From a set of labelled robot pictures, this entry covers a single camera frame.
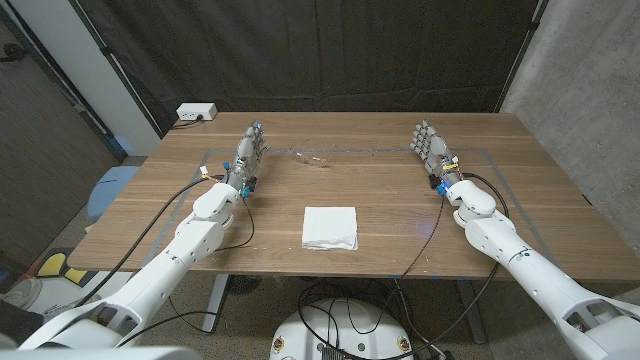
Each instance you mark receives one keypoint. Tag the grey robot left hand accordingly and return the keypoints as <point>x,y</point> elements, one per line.
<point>246,155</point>

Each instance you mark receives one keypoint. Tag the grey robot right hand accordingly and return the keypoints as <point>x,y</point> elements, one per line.
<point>435,150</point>

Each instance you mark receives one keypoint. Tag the clear plastic glasses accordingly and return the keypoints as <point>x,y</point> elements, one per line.
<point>315,161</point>

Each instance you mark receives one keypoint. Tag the white tissue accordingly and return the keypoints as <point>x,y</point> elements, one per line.
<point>330,227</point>

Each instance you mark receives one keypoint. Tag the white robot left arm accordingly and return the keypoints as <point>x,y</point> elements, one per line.
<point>190,240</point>

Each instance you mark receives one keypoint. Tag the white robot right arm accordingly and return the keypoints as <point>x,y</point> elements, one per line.
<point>500,235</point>

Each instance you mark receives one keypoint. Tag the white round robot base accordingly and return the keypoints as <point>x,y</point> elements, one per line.
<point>291,332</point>

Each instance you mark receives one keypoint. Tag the white power outlet box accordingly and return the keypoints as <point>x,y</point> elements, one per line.
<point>196,111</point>

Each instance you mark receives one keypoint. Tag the black backdrop curtain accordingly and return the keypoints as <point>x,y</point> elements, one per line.
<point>320,50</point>

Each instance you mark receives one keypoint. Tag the black round floor fan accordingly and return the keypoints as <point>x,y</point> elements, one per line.
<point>245,284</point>

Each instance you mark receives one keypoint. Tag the light blue round stool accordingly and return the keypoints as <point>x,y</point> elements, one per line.
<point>110,192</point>

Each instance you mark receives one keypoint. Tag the black backdrop stand pole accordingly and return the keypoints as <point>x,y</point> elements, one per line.
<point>525,40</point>
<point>115,65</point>

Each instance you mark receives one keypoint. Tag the white table leg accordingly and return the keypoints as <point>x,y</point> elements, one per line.
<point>216,300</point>

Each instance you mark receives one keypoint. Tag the grey table leg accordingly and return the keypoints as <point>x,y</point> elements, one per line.
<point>470,310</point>

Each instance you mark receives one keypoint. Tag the yellow and black floor item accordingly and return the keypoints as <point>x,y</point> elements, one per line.
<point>52,265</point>

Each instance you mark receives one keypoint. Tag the white sneaker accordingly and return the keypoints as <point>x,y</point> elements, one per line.
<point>22,292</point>

